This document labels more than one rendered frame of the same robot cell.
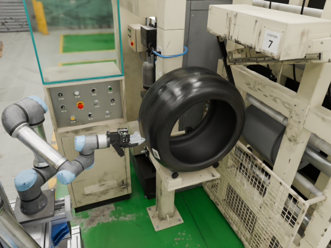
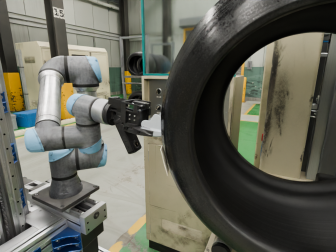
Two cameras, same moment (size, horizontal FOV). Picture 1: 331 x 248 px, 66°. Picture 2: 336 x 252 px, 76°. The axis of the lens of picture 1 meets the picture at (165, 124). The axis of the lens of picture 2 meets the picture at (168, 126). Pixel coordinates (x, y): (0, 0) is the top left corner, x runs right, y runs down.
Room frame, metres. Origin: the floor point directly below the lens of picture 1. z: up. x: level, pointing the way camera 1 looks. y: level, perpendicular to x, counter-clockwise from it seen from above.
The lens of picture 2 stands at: (0.77, -0.29, 1.31)
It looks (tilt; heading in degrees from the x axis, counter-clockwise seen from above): 15 degrees down; 48
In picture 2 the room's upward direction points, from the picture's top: straight up
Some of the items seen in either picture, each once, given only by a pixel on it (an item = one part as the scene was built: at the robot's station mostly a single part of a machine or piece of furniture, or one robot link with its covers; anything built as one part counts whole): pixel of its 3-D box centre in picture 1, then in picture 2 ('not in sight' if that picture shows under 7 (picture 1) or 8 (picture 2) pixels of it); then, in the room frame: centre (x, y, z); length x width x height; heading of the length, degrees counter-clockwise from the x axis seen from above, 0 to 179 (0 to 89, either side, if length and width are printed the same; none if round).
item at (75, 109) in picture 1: (92, 140); (191, 167); (1.84, 0.64, 0.63); 0.56 x 0.41 x 1.27; 112
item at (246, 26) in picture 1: (258, 27); not in sight; (1.35, -0.45, 1.71); 0.61 x 0.25 x 0.15; 22
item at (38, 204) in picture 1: (32, 198); (65, 181); (1.05, 0.77, 0.77); 0.15 x 0.15 x 0.10
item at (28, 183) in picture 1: (28, 183); (64, 159); (1.05, 0.77, 0.88); 0.13 x 0.12 x 0.14; 158
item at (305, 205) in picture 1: (239, 192); not in sight; (1.26, -0.52, 0.65); 0.90 x 0.02 x 0.70; 22
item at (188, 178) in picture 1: (182, 165); not in sight; (1.35, -0.13, 0.80); 0.37 x 0.36 x 0.02; 112
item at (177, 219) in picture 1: (164, 213); not in sight; (1.58, -0.01, 0.02); 0.27 x 0.27 x 0.04; 22
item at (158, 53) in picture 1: (169, 51); not in sight; (1.58, -0.01, 1.52); 0.19 x 0.19 x 0.06; 22
